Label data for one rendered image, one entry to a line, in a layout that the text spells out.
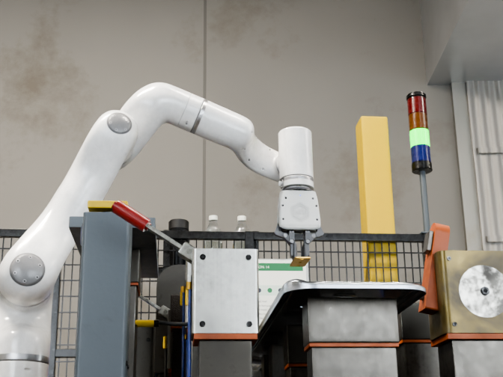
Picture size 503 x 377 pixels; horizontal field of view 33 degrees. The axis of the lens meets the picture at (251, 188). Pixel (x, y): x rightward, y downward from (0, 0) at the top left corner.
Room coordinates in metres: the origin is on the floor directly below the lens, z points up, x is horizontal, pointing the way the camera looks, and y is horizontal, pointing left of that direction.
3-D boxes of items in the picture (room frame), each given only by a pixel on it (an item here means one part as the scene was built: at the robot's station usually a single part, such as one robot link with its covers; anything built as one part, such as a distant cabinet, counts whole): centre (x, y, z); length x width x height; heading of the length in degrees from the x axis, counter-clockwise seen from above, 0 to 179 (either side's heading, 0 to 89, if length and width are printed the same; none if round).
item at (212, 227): (2.86, 0.13, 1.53); 0.07 x 0.07 x 0.20
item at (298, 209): (1.99, -0.11, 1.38); 0.10 x 0.07 x 0.11; 97
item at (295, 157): (2.00, -0.11, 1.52); 0.09 x 0.08 x 0.13; 15
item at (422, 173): (2.84, -0.60, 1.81); 0.07 x 0.07 x 0.53
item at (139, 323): (1.37, 0.13, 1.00); 0.12 x 0.01 x 0.01; 95
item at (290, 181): (1.99, -0.11, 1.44); 0.09 x 0.08 x 0.03; 97
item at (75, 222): (1.50, 0.24, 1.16); 0.37 x 0.14 x 0.02; 5
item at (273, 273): (2.79, -0.07, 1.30); 0.23 x 0.02 x 0.31; 95
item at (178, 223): (2.85, 0.25, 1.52); 0.07 x 0.07 x 0.18
